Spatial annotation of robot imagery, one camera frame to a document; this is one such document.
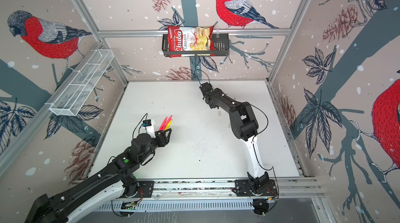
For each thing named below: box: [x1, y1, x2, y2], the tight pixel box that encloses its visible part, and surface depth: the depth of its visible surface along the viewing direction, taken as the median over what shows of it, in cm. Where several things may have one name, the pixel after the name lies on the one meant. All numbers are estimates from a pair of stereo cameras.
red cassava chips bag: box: [167, 25, 216, 58], surface depth 90 cm
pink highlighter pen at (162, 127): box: [158, 116, 168, 132], surface depth 99 cm
